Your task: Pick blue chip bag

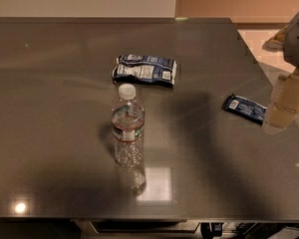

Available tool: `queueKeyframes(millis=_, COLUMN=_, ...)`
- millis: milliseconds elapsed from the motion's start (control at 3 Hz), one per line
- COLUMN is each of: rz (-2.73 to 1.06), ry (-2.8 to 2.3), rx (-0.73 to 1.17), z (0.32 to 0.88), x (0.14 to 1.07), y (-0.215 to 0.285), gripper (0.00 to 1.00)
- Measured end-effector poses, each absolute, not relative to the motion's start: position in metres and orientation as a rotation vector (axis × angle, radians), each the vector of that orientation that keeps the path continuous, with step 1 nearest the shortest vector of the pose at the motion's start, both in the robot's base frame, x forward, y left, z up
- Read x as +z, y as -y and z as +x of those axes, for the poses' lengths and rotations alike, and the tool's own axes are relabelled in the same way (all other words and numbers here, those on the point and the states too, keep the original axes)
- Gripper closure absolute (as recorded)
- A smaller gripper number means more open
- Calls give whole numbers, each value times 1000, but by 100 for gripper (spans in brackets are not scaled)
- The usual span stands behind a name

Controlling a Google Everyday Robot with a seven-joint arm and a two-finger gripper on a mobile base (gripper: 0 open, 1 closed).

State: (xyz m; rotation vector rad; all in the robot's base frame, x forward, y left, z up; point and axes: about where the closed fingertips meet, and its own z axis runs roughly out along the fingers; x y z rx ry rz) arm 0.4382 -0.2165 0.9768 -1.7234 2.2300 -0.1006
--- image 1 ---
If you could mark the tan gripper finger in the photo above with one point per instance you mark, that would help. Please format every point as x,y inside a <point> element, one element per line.
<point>284,103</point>

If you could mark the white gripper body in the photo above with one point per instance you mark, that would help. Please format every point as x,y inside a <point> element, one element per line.
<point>298,40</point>

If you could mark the blue chip bag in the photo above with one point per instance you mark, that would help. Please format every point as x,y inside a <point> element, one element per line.
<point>145,69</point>

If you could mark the blue snack bar wrapper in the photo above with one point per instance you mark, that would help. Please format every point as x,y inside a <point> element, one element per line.
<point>245,108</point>

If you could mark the clear plastic water bottle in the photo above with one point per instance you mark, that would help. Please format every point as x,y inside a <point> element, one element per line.
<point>128,126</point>

